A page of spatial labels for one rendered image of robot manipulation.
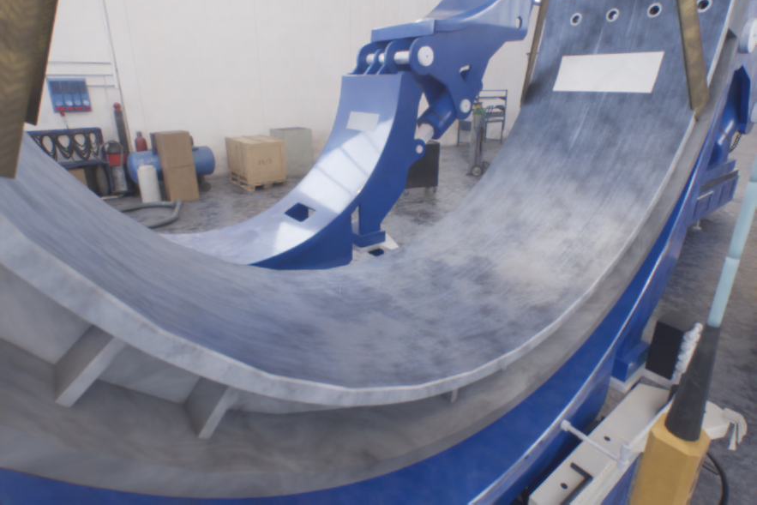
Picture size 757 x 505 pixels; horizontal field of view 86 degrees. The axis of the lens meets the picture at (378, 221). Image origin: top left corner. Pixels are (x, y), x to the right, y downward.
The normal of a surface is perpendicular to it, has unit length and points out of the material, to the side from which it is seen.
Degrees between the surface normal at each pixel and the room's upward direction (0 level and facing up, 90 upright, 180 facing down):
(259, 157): 90
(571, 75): 75
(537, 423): 11
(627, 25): 82
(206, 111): 90
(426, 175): 90
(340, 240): 90
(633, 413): 0
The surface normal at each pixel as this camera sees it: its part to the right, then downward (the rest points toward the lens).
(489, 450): -0.01, -0.95
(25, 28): 0.77, 0.09
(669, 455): -0.79, 0.20
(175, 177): 0.61, 0.25
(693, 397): -0.60, 0.18
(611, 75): -0.77, -0.06
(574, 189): -0.57, -0.53
